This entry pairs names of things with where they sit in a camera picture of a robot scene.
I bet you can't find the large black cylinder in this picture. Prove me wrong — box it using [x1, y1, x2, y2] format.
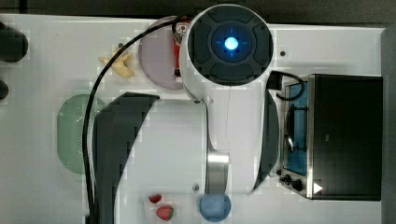
[0, 22, 28, 63]

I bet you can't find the small black cylinder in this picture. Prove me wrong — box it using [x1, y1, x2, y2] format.
[0, 81, 9, 100]

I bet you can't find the purple plate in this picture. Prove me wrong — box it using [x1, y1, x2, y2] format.
[138, 25, 183, 91]

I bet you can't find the black toaster oven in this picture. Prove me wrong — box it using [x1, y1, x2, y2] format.
[277, 74, 383, 202]

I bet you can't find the yellow banana toy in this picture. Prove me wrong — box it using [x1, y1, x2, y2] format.
[98, 48, 134, 78]

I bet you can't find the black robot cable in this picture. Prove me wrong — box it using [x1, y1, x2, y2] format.
[81, 14, 194, 224]

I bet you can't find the small red strawberry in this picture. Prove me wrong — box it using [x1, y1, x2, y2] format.
[148, 194, 162, 203]

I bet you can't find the large red strawberry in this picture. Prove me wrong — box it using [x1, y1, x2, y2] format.
[156, 205, 175, 221]

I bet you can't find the red ketchup bottle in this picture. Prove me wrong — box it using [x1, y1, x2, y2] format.
[172, 21, 191, 82]

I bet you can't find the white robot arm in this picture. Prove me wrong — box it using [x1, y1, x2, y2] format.
[92, 5, 278, 224]

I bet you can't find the blue bowl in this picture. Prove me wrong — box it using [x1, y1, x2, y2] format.
[199, 194, 232, 222]

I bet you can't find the green plastic strainer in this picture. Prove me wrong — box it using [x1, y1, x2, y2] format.
[57, 94, 90, 175]

